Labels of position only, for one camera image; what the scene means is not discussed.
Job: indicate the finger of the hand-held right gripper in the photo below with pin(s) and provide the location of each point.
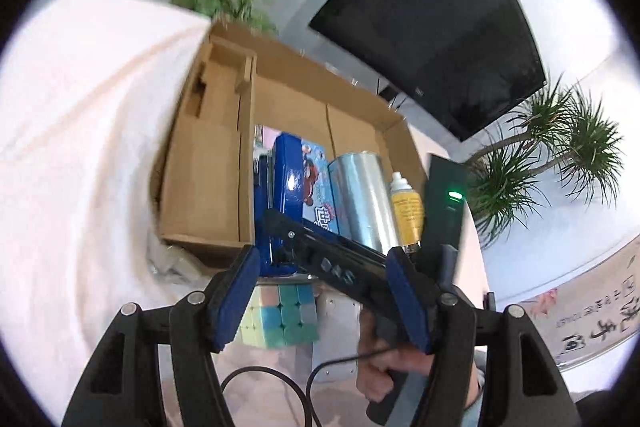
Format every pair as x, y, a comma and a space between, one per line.
280, 227

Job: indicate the black flat screen television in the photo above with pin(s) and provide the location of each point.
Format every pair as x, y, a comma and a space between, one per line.
440, 17

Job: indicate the brown cardboard box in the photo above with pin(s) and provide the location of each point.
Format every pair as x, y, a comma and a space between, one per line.
210, 167

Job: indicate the cartoon board game box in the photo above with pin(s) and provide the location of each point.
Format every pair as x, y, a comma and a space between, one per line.
320, 207

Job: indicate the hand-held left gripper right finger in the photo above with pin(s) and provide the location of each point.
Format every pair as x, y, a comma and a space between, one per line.
407, 297

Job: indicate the person's right forearm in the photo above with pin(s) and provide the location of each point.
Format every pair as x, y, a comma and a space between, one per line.
471, 414

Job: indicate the yellow spray can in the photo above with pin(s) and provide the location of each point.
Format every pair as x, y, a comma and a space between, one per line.
407, 212

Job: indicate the silver tin can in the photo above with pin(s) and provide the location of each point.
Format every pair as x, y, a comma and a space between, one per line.
365, 202

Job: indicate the pastel puzzle cube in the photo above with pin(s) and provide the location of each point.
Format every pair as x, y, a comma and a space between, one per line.
285, 317

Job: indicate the calligraphy painting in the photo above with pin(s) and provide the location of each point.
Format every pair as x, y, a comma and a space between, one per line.
600, 307

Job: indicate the spiky palm plant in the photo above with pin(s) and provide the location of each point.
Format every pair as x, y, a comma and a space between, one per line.
500, 187

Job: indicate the white metal bracket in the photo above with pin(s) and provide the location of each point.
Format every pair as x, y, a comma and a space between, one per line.
335, 332

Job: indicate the blue stapler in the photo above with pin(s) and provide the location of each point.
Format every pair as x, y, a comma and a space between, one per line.
287, 187

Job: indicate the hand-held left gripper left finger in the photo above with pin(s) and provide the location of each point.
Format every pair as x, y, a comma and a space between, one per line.
240, 292

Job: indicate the clear plastic bag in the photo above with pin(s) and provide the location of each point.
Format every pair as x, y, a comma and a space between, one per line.
175, 262

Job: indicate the person's right hand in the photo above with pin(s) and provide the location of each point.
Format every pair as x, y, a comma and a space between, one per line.
370, 382

